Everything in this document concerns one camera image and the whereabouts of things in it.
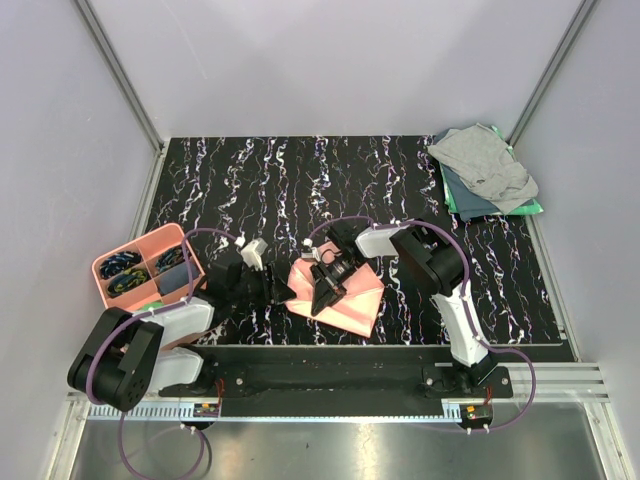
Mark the pink compartment tray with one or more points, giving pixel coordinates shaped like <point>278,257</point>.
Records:
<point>154,291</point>

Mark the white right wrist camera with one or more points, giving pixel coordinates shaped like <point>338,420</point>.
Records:
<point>310,252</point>

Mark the green mat under cloths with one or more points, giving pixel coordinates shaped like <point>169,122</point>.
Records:
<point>481,175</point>

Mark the dark blue cloth in tray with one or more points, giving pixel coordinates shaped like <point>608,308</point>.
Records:
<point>172,280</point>

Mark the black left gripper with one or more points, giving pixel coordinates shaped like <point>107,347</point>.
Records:
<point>274,290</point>

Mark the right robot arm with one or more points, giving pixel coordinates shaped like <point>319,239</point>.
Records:
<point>438,265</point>

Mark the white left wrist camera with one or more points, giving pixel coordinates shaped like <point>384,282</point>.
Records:
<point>251,252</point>

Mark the grey cloth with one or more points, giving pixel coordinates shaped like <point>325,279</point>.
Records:
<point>482,160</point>

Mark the dark blue folded cloth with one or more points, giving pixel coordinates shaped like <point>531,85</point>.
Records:
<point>466,204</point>

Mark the aluminium frame post right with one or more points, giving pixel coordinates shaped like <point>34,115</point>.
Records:
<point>568,40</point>

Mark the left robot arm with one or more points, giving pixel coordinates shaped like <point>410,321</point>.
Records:
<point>129,354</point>

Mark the aluminium frame post left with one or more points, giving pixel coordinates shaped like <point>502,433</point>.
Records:
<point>108,53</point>

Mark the aluminium front rail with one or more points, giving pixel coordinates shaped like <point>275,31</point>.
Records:
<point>555,387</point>

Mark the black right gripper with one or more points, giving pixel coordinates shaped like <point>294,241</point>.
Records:
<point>328,289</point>

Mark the aluminium frame post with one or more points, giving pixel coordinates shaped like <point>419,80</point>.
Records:
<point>108,53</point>
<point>568,40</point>

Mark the blue patterned item in tray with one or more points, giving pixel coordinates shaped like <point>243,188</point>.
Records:
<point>118,263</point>

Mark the green item in tray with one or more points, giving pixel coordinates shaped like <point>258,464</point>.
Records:
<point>150,305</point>

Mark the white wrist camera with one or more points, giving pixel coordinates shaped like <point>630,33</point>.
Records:
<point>310,252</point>
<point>251,252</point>

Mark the grey cable duct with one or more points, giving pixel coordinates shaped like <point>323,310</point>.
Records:
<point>438,411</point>

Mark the pink satin napkin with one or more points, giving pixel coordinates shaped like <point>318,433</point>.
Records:
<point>356,312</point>

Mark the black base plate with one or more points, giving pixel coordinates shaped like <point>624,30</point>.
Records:
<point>403,355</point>

